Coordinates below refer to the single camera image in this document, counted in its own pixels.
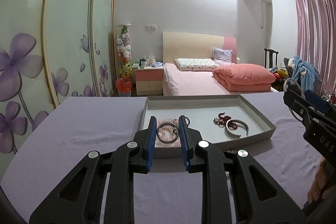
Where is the white floral pillow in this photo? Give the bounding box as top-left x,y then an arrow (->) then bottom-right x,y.
175,58 -> 219,71

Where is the bed with pink sheet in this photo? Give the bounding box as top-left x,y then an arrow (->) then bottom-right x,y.
163,63 -> 279,96

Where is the silver cuff bangle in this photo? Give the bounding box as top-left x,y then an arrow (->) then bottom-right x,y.
224,119 -> 250,139

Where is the red trash bin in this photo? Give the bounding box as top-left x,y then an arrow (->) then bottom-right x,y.
115,78 -> 132,97

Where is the floral glass wardrobe door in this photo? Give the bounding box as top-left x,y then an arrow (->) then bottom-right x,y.
42,0 -> 101,109
91,0 -> 117,97
0,0 -> 61,180

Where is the dark red bead bracelet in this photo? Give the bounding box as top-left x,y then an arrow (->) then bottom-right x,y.
213,113 -> 239,130

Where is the person's right hand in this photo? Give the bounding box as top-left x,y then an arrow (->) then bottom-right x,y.
308,158 -> 331,205

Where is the dark silver ring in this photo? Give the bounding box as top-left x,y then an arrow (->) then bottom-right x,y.
157,122 -> 180,143

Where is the pink curtain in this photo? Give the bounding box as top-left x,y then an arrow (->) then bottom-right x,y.
291,0 -> 336,98

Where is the clear tube of plush toys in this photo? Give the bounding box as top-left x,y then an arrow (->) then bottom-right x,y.
116,24 -> 132,80

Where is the dark wooden chair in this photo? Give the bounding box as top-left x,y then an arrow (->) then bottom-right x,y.
264,48 -> 279,69

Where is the pile of colourful toys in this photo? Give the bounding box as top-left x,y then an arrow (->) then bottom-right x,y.
272,68 -> 289,80

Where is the grey cardboard tray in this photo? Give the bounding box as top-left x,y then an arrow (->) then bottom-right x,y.
138,94 -> 277,159

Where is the large pink bead bracelet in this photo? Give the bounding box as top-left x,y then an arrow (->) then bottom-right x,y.
154,118 -> 182,148

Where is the blue hanging garment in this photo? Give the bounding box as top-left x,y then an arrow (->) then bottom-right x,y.
291,55 -> 321,90

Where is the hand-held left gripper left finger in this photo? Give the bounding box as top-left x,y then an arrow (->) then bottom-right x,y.
29,116 -> 158,224

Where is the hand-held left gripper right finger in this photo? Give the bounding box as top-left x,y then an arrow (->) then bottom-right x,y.
178,115 -> 307,224

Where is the folded salmon quilt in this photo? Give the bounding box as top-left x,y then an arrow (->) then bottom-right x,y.
212,63 -> 276,92

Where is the pink and cream nightstand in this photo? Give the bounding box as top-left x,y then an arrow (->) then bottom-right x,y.
133,67 -> 164,96

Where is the purple patterned pillow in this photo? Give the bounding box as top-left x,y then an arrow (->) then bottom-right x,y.
212,48 -> 234,65

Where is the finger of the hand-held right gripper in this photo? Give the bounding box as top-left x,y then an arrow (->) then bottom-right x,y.
283,90 -> 319,126
304,89 -> 336,113

